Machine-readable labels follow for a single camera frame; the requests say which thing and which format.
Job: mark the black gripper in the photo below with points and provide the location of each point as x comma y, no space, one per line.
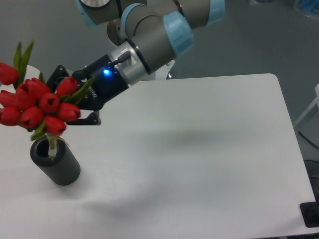
108,84

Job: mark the red tulip bouquet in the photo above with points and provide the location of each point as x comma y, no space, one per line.
34,106

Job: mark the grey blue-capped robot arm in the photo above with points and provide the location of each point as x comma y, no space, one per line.
153,36

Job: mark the dark grey ribbed vase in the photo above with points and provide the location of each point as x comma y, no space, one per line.
63,170

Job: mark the white furniture at right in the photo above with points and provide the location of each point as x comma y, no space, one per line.
309,111

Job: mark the blue item in clear bag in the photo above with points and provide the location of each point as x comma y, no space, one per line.
308,8

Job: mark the black box at table edge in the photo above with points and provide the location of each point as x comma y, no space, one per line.
310,213

